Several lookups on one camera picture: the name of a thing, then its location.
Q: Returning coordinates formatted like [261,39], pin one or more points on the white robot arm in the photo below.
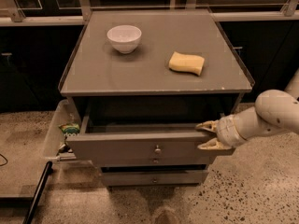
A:
[274,112]

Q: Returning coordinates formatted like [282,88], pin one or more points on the clear plastic bin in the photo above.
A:
[55,140]

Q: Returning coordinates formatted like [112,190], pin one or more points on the white ceramic bowl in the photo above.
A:
[124,38]

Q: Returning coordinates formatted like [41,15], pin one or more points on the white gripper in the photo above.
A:
[226,132]

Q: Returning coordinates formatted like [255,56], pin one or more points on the grey drawer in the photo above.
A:
[154,178]
[141,140]
[153,161]

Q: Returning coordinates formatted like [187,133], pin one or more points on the grey bottom drawer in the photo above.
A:
[154,178]

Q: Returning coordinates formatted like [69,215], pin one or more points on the grey middle drawer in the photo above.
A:
[153,161]

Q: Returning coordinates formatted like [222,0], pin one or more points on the yellow sponge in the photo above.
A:
[186,63]

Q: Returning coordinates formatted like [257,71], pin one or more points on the grey top drawer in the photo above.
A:
[141,140]

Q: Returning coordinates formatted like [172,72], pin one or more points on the grey drawer cabinet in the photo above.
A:
[139,86]

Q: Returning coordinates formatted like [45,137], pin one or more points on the black pole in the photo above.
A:
[38,193]

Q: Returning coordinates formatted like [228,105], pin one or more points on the green snack bag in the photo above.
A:
[69,129]

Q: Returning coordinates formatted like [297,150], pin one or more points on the metal railing frame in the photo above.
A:
[54,12]

